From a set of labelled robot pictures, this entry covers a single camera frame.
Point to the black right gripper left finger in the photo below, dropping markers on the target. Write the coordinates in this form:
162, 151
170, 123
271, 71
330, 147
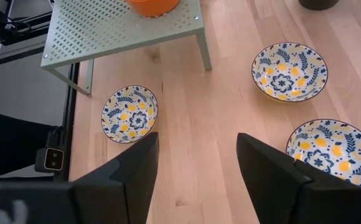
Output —
127, 186

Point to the black aluminium table frame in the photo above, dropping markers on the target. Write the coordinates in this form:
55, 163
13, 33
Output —
67, 109

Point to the green perforated metal shelf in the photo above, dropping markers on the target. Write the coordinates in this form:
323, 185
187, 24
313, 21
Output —
112, 28

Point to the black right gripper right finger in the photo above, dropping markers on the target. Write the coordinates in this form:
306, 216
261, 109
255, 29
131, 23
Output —
267, 180

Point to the orange plastic bowl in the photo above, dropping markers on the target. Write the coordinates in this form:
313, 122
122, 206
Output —
152, 7

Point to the green potted plant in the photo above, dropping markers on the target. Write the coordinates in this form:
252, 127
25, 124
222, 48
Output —
319, 3

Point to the small black table camera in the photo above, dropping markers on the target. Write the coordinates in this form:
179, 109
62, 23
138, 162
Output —
53, 159

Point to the yellow bowl with blue pattern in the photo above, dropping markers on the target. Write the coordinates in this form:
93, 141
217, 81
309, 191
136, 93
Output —
333, 149
289, 71
129, 114

